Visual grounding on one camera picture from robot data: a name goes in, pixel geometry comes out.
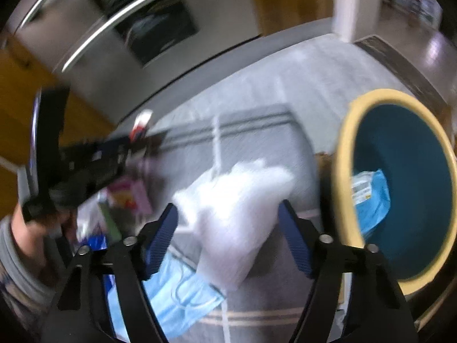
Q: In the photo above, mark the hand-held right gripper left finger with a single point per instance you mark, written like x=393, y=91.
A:
x=162, y=237

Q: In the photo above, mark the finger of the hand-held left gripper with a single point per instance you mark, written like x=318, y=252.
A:
x=96, y=164

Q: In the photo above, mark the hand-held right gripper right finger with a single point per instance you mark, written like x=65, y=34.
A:
x=296, y=241

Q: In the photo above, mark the pink snack packet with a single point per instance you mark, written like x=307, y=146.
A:
x=130, y=194

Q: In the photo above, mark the white medicine box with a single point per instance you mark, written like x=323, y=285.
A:
x=107, y=214

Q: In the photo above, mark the red and white packet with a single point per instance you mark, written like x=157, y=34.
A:
x=141, y=125

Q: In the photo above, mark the white plastic bag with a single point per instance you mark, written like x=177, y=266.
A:
x=232, y=214

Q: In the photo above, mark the light blue labelled packet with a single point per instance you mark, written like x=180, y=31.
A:
x=373, y=203

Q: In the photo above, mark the person's left hand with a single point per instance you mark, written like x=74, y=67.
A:
x=20, y=227

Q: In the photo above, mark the blue face mask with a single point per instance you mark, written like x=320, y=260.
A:
x=182, y=293

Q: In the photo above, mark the grey striped rug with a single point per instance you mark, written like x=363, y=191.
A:
x=250, y=143

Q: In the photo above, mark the stainless steel oven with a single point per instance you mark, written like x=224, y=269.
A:
x=89, y=18

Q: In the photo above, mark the dark door threshold strip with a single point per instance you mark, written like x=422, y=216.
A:
x=403, y=68

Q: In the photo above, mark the white door frame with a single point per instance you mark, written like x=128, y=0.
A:
x=357, y=3

